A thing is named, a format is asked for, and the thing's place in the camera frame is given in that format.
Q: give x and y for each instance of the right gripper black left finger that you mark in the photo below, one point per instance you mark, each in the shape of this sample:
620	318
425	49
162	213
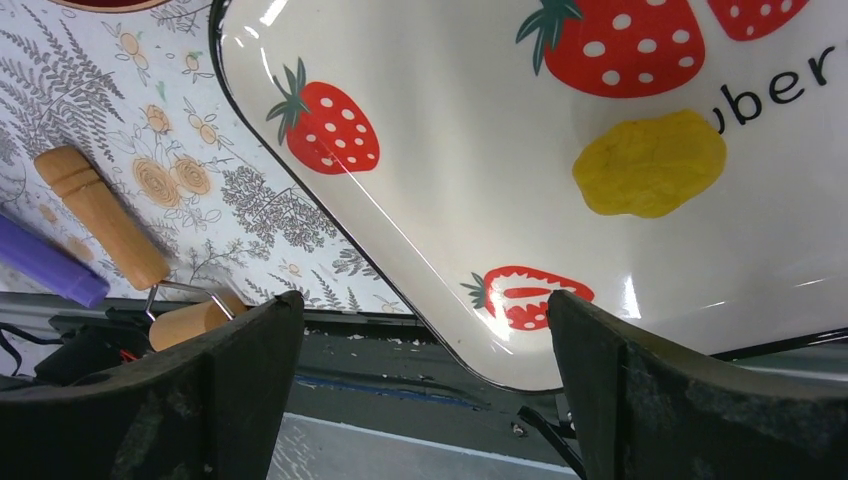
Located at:
207	408

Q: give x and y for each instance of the floral table mat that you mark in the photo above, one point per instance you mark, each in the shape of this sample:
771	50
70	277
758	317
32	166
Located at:
137	94

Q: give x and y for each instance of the wooden dough roller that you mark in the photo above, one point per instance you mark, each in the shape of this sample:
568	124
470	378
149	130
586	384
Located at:
83	191

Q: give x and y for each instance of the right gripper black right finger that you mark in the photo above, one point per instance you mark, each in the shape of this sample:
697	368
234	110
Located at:
645	407

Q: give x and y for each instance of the white strawberry tray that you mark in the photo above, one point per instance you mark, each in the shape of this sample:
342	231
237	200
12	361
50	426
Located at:
441	136

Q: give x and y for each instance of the yellow dough piece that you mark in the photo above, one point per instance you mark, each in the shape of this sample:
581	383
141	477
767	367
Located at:
650	167

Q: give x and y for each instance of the purple cylinder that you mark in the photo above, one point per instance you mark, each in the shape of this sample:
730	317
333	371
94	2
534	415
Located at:
50	267

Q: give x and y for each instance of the red round plate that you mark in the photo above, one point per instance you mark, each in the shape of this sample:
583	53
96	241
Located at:
110	6

